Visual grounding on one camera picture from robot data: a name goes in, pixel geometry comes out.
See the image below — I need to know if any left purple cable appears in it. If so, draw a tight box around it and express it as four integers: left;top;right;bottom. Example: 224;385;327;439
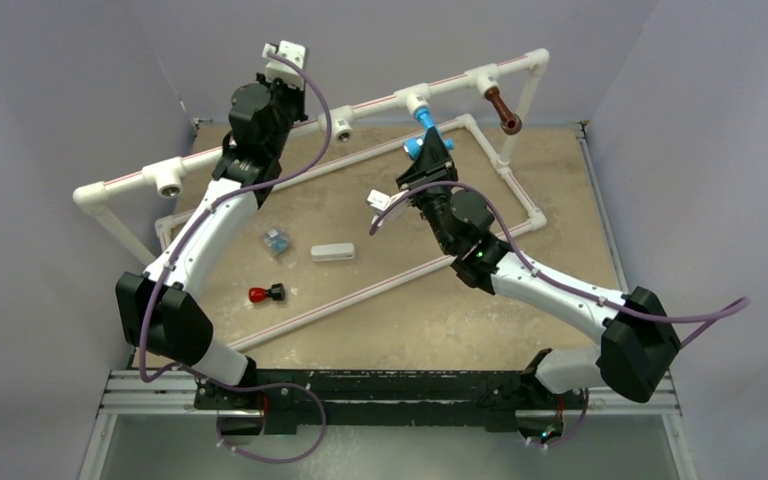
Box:
135;52;334;386

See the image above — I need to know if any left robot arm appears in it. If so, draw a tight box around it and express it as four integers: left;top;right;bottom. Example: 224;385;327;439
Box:
115;74;307;409

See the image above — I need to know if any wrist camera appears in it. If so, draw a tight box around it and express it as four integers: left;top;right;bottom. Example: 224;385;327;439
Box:
262;40;308;90
366;190;410;226

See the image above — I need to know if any blue faucet with chrome knob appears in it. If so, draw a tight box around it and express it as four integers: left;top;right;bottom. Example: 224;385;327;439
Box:
403;106;440;161

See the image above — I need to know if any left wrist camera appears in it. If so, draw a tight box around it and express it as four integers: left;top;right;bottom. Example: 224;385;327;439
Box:
262;40;308;90

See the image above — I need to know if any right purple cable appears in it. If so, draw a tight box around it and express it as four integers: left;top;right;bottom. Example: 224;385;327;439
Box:
368;181;752;349

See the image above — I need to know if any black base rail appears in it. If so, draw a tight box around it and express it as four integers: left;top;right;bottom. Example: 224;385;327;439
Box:
194;367;585;436

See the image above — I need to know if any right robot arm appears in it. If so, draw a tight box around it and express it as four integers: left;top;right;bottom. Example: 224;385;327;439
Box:
396;129;680;407

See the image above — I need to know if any red and black faucet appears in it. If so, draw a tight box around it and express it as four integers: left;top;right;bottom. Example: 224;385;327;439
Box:
248;283;286;304

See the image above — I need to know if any small clear blue packet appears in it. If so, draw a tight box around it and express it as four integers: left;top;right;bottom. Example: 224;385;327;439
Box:
261;228;291;257

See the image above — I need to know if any white rectangular plastic piece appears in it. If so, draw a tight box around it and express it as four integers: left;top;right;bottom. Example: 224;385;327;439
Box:
310;243;356;262

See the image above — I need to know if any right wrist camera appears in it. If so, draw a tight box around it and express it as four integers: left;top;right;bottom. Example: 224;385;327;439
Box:
366;190;410;226

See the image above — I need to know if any brown faucet on frame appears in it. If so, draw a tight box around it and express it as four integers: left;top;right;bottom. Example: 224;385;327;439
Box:
484;86;522;136

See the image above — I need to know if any white PVC pipe frame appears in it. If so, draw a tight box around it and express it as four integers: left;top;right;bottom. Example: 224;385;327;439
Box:
72;49;550;350

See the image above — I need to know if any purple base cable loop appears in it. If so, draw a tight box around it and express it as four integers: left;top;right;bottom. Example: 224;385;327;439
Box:
215;386;330;466

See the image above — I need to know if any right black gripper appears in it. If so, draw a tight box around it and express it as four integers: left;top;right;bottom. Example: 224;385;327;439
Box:
396;129;458;253

